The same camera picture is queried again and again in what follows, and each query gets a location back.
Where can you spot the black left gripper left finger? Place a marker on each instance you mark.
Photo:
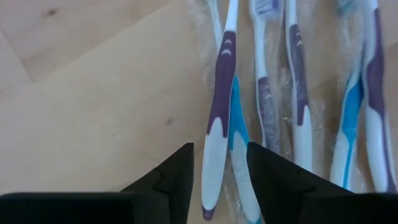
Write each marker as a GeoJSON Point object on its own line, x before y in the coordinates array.
{"type": "Point", "coordinates": [93, 208]}

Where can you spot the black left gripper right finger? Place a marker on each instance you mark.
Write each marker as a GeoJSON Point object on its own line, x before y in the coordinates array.
{"type": "Point", "coordinates": [311, 202]}

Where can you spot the purple white toothbrush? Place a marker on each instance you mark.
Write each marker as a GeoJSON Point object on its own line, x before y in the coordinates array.
{"type": "Point", "coordinates": [298, 77]}
{"type": "Point", "coordinates": [222, 77]}
{"type": "Point", "coordinates": [376, 77]}
{"type": "Point", "coordinates": [259, 46]}

